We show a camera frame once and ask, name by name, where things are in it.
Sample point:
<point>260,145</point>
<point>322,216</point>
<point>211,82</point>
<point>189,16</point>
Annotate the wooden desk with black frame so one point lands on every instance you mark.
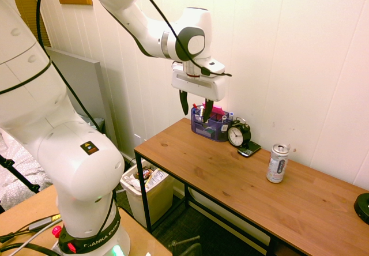
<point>253,186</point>

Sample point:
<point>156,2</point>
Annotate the wooden window blind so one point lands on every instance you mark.
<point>29,11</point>

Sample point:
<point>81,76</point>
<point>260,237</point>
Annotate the black alarm clock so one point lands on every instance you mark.
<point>238,135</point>

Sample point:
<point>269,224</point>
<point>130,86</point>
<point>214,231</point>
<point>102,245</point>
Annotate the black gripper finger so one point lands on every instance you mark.
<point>208,110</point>
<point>183,101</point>

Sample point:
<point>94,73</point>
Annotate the black round lamp base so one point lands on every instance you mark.
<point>362,207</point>

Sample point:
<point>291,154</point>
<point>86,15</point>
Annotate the black smartphone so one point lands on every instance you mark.
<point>249,149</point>

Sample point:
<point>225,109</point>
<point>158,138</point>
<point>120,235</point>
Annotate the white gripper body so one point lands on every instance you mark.
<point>199,86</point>

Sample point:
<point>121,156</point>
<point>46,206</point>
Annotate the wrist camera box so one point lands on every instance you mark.
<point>214,67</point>

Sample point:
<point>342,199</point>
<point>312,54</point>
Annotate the pink sticky notes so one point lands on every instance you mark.
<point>216,112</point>

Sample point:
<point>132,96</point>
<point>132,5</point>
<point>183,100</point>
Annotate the grey headboard panel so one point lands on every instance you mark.
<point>83,88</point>

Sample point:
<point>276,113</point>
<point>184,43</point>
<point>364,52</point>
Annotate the black camera stand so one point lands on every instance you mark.
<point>17,172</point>

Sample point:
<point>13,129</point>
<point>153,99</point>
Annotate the white patterned bed cover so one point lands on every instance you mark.
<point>20,166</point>

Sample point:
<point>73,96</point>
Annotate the silver drink can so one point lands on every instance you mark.
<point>277,163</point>

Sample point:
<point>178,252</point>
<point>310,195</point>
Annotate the wooden robot mounting board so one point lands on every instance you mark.
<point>34,227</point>

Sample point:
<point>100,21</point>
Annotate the white trash bin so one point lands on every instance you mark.
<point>155,195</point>

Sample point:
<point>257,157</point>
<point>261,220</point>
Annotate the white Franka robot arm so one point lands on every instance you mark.
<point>72,163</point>

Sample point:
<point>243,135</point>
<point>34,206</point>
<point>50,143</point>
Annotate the red emergency stop plug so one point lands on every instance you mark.
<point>57,231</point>

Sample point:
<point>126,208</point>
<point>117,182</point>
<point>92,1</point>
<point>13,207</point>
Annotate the blue desk organizer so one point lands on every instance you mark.
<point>210,127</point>

